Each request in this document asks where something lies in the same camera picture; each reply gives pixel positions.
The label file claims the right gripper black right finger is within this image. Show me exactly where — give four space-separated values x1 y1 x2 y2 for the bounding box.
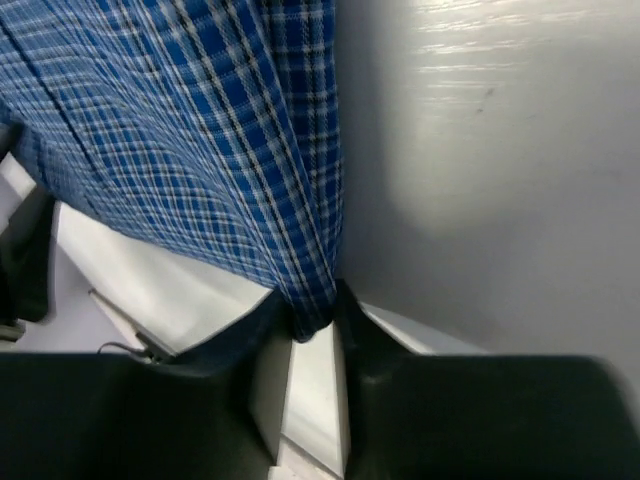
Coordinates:
335 282 639 479

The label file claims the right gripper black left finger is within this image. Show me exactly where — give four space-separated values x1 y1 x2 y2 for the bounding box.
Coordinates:
1 292 292 479

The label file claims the blue plaid long sleeve shirt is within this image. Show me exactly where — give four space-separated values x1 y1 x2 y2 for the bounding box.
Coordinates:
1 1 344 342

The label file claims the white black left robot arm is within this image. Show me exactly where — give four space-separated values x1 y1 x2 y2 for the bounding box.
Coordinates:
1 186 56 343

